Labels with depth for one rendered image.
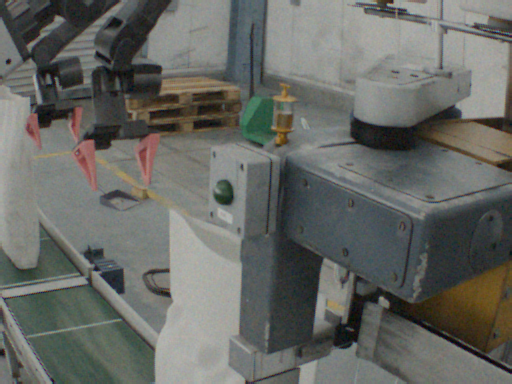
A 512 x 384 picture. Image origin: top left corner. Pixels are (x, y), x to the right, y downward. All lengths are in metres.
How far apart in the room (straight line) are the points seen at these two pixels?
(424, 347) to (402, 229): 0.28
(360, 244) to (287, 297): 0.18
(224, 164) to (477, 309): 0.44
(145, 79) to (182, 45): 8.22
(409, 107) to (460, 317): 0.35
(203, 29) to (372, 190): 8.86
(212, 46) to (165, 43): 0.77
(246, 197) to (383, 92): 0.21
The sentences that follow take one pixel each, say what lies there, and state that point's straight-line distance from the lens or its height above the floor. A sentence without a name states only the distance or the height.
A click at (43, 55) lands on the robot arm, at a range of 1.54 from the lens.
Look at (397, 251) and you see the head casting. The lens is 0.65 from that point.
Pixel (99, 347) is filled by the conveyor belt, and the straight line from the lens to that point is 2.19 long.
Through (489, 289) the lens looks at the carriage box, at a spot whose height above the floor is 1.14.
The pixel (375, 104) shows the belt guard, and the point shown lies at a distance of 0.82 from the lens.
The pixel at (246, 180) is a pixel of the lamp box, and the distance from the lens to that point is 0.75.
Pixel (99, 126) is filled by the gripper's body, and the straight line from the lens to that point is 1.05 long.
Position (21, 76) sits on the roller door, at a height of 0.42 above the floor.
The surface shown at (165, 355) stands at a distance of 1.42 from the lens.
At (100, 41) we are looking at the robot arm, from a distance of 1.10.
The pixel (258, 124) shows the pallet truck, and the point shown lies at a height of 0.15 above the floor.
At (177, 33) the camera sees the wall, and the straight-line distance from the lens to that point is 9.28.
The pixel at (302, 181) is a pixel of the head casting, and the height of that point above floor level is 1.31.
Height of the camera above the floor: 1.53
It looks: 18 degrees down
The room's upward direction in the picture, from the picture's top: 3 degrees clockwise
